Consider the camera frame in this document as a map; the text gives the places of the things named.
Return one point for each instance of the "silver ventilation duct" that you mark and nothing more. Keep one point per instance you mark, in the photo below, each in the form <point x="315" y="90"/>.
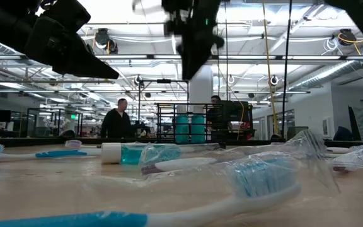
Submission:
<point x="326" y="73"/>

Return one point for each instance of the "person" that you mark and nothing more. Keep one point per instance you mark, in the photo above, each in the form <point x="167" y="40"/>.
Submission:
<point x="117" y="123"/>
<point x="215" y="101"/>

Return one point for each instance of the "black office chair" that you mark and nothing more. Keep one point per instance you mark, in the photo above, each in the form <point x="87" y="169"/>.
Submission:
<point x="353" y="123"/>

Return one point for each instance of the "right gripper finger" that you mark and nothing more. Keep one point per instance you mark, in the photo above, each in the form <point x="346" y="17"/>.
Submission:
<point x="192" y="61"/>

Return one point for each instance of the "teal mouthwash bottle white cap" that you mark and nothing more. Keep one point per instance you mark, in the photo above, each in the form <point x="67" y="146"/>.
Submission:
<point x="128" y="155"/>
<point x="181" y="129"/>

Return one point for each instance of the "black frame with camera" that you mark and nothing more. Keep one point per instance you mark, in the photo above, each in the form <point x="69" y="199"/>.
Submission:
<point x="164" y="81"/>

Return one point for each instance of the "crumpled clear plastic wrapper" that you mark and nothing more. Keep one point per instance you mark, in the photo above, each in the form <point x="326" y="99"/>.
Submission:
<point x="161" y="153"/>

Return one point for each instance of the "black workstation frame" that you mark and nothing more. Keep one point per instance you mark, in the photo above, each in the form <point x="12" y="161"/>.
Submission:
<point x="54" y="109"/>

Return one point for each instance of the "teal toothpaste tube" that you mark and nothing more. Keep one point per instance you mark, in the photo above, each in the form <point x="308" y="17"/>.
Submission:
<point x="198" y="129"/>

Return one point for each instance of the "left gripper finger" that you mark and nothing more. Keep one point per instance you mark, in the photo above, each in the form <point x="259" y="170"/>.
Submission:
<point x="84" y="63"/>

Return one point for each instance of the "black metal table frame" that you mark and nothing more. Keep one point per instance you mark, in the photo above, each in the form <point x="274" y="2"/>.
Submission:
<point x="27" y="141"/>

